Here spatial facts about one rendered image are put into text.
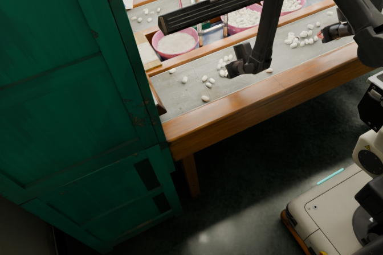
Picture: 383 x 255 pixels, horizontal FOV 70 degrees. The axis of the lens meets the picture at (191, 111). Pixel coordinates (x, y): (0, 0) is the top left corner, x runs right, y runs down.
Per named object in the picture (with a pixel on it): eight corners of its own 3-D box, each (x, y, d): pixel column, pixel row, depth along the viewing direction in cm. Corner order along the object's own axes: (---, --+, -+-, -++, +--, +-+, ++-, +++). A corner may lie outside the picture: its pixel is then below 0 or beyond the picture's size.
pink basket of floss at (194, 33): (206, 41, 163) (206, 28, 156) (189, 71, 149) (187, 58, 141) (167, 34, 171) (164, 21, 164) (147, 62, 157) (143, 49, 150)
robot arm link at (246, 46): (255, 72, 102) (270, 65, 105) (245, 42, 99) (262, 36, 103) (235, 75, 112) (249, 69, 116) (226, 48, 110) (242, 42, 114)
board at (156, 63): (162, 65, 141) (162, 63, 140) (135, 75, 138) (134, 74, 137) (142, 32, 160) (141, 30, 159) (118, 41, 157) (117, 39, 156)
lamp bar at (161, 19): (292, -9, 122) (296, -26, 116) (164, 37, 110) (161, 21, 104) (281, -17, 127) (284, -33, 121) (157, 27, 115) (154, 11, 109)
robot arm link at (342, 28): (350, 36, 110) (361, 32, 111) (347, 19, 109) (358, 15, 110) (337, 38, 117) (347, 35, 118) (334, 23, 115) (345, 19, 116)
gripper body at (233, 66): (224, 65, 119) (230, 64, 112) (244, 57, 121) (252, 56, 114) (228, 79, 121) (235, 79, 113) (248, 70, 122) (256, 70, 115)
